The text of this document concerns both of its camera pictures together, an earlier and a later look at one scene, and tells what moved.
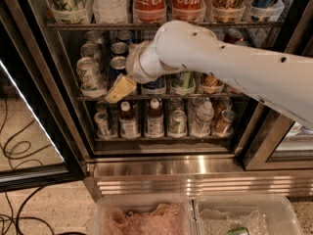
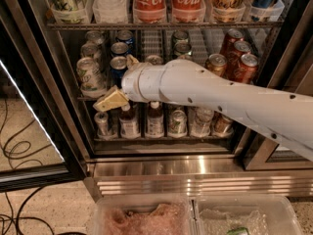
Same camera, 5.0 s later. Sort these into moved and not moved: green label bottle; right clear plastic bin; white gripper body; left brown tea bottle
Moved: white gripper body
Not moved: left brown tea bottle; right clear plastic bin; green label bottle
